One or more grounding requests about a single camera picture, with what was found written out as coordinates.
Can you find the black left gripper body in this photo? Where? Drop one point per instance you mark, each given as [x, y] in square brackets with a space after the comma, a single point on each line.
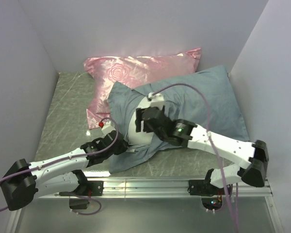
[121, 148]

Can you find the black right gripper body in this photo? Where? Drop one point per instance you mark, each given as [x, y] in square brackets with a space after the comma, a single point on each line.
[139, 111]

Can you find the blue-grey pillowcase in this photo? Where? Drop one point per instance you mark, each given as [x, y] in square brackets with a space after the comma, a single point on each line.
[205, 98]

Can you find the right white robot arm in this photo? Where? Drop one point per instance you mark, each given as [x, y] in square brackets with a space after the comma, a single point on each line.
[250, 160]

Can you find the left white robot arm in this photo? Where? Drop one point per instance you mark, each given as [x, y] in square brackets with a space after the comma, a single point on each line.
[24, 181]

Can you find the pink rose satin pillow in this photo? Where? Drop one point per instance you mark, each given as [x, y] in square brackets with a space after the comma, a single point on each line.
[132, 72]

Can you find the black left controller box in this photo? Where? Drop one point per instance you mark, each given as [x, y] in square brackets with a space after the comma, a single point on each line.
[78, 204]

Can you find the black controller box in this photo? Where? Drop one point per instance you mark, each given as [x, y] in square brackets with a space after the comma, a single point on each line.
[212, 204]
[78, 204]

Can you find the black right controller box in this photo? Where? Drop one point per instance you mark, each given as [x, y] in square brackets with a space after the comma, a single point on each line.
[212, 204]

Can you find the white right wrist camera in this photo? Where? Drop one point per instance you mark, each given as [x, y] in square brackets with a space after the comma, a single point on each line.
[156, 100]

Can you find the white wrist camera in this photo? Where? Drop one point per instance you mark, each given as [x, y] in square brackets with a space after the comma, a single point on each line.
[156, 100]
[106, 127]

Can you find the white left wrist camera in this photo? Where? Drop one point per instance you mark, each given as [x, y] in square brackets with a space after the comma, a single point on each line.
[106, 127]

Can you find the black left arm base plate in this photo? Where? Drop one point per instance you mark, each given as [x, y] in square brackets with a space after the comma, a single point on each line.
[94, 188]

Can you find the aluminium front frame rail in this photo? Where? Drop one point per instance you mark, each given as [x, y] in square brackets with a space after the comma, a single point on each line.
[155, 187]

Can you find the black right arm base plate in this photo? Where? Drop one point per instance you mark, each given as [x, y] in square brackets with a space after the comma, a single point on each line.
[204, 189]

